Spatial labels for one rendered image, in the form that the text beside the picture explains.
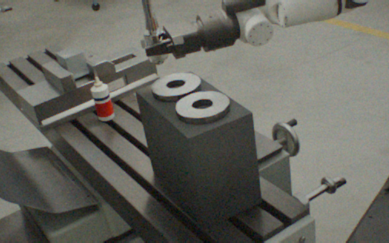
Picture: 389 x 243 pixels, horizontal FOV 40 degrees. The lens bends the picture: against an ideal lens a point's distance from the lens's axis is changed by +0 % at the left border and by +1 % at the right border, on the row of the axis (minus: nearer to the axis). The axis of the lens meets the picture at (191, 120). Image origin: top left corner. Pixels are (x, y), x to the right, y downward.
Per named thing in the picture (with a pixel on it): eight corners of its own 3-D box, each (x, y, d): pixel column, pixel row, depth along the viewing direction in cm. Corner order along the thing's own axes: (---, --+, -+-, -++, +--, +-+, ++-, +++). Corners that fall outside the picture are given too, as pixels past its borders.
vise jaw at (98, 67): (94, 59, 147) (91, 46, 145) (116, 71, 138) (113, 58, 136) (75, 67, 144) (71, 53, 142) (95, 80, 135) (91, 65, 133)
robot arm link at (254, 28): (213, 36, 131) (257, 25, 133) (227, 59, 123) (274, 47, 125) (209, -6, 124) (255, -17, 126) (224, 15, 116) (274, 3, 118)
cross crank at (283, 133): (284, 142, 176) (281, 111, 170) (310, 157, 167) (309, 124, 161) (246, 162, 169) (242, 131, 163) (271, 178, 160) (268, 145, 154)
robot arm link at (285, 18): (229, 25, 132) (280, 14, 134) (242, 43, 125) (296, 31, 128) (228, 1, 128) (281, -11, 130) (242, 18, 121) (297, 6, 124)
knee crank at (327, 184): (337, 179, 170) (337, 163, 167) (352, 188, 165) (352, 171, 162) (285, 211, 161) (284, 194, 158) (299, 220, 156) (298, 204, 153)
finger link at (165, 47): (144, 44, 120) (170, 38, 120) (146, 58, 121) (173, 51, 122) (144, 47, 118) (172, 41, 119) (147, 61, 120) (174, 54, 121)
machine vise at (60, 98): (134, 66, 157) (127, 31, 151) (162, 81, 145) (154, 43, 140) (21, 112, 141) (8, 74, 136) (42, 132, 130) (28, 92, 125)
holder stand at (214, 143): (204, 149, 113) (190, 63, 103) (263, 202, 96) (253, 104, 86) (152, 171, 109) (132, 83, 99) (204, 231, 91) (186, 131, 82)
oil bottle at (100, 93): (110, 111, 134) (100, 71, 129) (118, 117, 131) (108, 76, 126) (95, 118, 133) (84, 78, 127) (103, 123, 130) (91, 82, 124)
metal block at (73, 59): (79, 67, 141) (73, 45, 138) (89, 73, 137) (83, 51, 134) (61, 74, 139) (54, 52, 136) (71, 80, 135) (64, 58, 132)
